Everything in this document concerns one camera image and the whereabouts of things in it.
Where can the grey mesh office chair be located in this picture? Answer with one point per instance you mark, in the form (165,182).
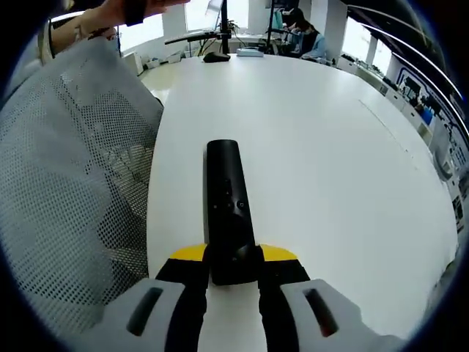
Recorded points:
(66,176)

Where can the black computer mouse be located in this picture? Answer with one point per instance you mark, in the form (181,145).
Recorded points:
(216,57)

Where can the person's left hand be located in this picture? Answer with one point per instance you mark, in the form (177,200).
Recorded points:
(163,4)

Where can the black wristband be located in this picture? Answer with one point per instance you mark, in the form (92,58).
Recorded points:
(135,12)

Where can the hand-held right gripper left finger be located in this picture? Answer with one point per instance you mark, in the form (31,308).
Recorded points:
(172,304)

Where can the black remote control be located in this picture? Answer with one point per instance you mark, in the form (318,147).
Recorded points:
(229,209)

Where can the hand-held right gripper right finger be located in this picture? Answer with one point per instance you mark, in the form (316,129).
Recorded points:
(289,304)

